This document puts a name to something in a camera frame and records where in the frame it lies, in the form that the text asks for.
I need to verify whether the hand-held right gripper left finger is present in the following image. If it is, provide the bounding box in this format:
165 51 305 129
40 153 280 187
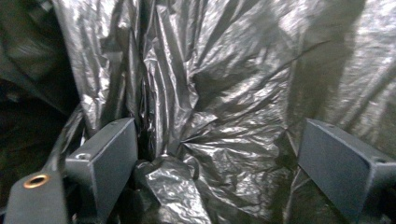
64 117 139 220

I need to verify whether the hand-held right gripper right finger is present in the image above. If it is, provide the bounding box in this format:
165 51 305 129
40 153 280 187
297 118 396 223

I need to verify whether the black garbage bag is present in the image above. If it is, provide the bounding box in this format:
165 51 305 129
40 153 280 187
0 0 396 224

